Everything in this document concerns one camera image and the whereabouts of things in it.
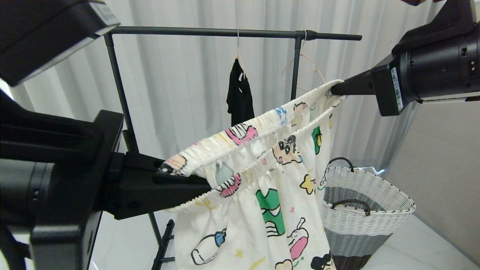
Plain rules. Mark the black clothes rack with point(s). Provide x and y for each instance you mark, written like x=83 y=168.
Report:
x=206 y=32

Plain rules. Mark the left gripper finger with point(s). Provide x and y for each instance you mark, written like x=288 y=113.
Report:
x=150 y=198
x=138 y=167

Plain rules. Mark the pink clothes hanger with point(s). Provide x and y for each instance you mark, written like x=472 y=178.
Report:
x=315 y=69
x=237 y=45

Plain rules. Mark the black garment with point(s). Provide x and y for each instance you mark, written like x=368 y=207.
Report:
x=240 y=105

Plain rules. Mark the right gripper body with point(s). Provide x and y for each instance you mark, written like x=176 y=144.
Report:
x=438 y=71

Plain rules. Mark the white laundry basket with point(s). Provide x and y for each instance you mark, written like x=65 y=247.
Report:
x=367 y=221

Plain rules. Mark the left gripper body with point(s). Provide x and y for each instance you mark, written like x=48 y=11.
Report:
x=56 y=180

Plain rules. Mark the cream printed garment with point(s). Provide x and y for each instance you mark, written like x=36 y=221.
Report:
x=262 y=225

